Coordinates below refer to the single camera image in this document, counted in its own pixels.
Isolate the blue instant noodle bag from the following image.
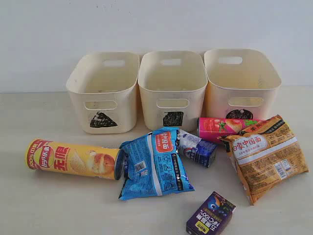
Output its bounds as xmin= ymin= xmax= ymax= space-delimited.
xmin=119 ymin=127 xmax=195 ymax=201

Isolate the pink Lay's chips can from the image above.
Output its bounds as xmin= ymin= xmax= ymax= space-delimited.
xmin=197 ymin=117 xmax=261 ymax=144

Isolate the yellow Lay's chips can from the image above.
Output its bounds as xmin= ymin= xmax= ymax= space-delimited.
xmin=25 ymin=139 xmax=125 ymax=180

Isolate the orange instant noodle bag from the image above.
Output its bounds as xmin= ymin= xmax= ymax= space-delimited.
xmin=219 ymin=115 xmax=309 ymax=205

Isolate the cream bin with square mark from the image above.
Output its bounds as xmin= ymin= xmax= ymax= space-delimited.
xmin=138 ymin=51 xmax=208 ymax=132

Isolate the blue white milk carton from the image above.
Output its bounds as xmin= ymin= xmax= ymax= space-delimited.
xmin=178 ymin=129 xmax=217 ymax=168

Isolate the cream bin with triangle mark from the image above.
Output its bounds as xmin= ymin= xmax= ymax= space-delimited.
xmin=66 ymin=52 xmax=140 ymax=134

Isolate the cream bin with circle mark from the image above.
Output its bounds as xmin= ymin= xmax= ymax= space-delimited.
xmin=203 ymin=49 xmax=282 ymax=120

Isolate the purple juice carton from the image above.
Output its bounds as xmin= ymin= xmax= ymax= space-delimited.
xmin=186 ymin=191 xmax=236 ymax=235

